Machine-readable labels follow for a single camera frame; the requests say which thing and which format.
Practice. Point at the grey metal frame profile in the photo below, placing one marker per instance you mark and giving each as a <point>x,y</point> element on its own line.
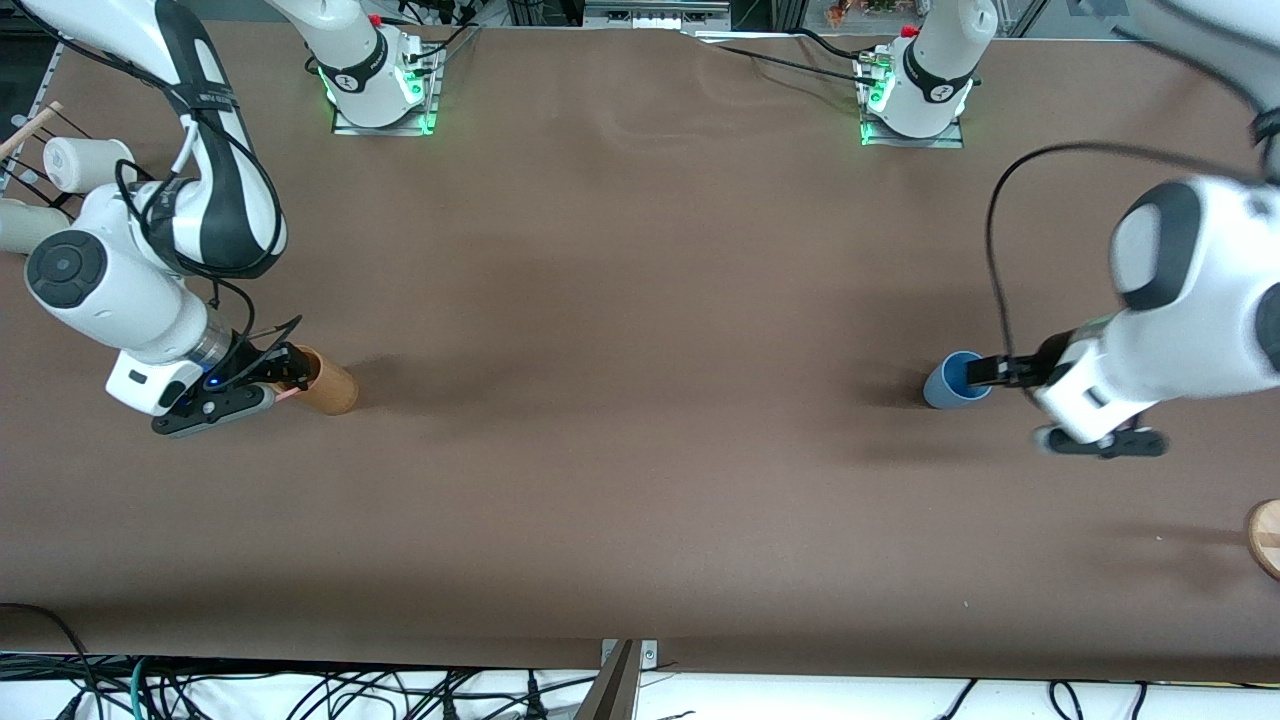
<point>650,14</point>

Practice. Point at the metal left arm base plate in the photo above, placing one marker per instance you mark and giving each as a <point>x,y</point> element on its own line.
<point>955,140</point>

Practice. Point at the grey metal camera mount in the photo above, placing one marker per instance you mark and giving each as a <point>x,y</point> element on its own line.
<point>615,690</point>

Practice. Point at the round wooden disc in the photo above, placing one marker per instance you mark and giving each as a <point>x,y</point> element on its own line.
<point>1266,538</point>

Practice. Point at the blue plastic cup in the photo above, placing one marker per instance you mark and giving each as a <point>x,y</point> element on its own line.
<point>940,390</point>

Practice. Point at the brown wooden cup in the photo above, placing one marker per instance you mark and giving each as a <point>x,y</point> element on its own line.
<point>335,392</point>

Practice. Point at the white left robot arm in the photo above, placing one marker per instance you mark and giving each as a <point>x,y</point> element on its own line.
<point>1200,290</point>

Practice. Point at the white ceramic cup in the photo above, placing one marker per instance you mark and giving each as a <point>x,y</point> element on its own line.
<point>85,165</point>
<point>25,228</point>

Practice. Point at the brown table cover sheet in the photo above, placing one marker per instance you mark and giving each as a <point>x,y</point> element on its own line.
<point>640,300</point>

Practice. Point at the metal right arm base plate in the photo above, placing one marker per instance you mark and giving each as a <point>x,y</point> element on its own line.
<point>432,100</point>

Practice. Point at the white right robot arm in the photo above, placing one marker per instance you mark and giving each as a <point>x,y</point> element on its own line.
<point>120,290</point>

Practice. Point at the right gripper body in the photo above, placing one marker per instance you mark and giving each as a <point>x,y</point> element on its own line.
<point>252,364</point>

